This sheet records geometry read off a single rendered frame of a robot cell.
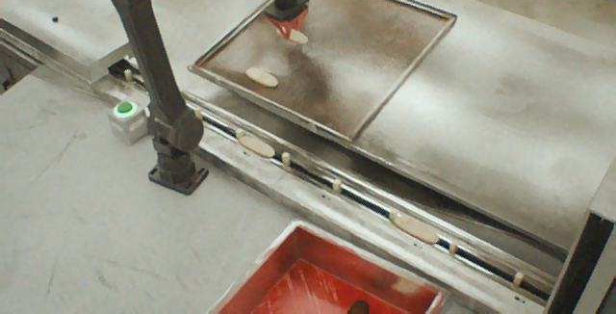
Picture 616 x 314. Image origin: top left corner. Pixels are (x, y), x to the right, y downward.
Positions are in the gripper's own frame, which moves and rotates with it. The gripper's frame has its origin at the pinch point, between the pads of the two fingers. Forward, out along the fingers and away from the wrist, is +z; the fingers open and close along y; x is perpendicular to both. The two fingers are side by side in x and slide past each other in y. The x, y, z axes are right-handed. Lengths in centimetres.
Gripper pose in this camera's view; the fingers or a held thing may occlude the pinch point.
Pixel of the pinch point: (291, 32)
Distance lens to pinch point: 158.4
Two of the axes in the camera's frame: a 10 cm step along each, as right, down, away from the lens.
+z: 1.2, 6.7, 7.3
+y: 6.5, -6.1, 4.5
